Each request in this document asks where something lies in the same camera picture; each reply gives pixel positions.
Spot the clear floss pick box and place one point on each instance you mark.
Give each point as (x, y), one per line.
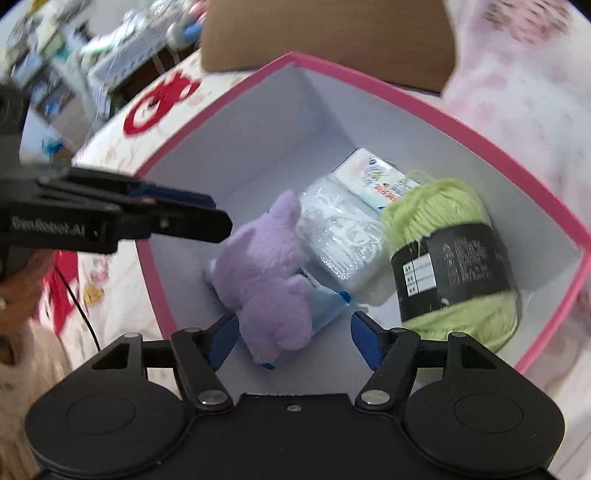
(341, 240)

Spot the person's left forearm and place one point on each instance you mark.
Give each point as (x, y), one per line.
(27, 392)

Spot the pink cardboard box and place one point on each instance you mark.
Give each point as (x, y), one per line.
(258, 138)

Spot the purple plush toy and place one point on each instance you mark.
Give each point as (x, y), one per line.
(263, 267)

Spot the blue wet wipes packet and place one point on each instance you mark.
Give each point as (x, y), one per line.
(328, 304)

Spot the green yarn ball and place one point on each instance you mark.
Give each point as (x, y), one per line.
(425, 212)

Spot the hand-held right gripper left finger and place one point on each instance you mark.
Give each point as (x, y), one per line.
(224, 344)

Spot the cluttered shelf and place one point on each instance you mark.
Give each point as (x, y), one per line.
(115, 46)

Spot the person's left hand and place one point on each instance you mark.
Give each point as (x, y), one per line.
(23, 295)

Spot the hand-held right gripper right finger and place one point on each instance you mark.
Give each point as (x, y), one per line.
(367, 341)

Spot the brown pillow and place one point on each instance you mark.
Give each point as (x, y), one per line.
(323, 32)

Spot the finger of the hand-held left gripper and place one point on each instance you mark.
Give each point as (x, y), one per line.
(184, 226)
(175, 194)

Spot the pink checked pillow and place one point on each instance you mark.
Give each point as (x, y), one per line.
(531, 69)

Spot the white tissue packet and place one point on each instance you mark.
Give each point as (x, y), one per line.
(369, 177)

